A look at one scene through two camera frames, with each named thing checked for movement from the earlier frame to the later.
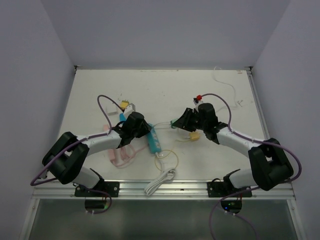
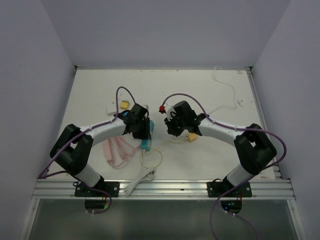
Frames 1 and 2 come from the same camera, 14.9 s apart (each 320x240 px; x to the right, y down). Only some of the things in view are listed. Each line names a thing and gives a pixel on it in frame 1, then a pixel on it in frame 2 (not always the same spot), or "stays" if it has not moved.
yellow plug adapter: [124, 103] stays
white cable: [167, 175] → [129, 187]
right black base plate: [224, 189] stays
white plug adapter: [112, 109] stays
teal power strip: [153, 141] → [146, 144]
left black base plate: [112, 188] stays
